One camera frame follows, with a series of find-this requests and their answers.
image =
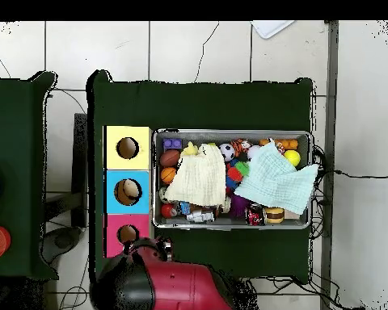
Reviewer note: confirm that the yellow ball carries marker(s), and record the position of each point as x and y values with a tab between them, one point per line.
292	158

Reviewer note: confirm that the dark green table cloth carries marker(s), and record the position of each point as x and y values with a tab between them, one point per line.
213	103
16	129

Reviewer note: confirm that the purple building block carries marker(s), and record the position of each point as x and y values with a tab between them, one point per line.
172	143

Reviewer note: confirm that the white tray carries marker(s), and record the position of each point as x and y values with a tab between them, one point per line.
271	29

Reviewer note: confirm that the brown toy football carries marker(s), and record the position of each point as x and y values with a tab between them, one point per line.
169	158

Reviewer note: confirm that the mint green waffle cloth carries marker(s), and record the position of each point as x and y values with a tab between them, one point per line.
274	184

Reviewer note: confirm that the cream waffle cloth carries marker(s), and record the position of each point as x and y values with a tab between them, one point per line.
197	177

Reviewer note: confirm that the toy hamburger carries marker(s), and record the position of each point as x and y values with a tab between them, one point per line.
274	215

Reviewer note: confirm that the yellow plush duck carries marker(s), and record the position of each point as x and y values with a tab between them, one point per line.
190	150

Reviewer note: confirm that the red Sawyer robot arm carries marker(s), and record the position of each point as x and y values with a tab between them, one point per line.
181	287

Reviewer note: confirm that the wooden box with three holes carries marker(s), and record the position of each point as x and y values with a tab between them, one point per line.
116	193

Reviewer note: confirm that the small orange basketball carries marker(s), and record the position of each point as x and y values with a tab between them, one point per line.
168	175

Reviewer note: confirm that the black and white soccer ball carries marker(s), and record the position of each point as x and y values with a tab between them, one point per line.
227	151

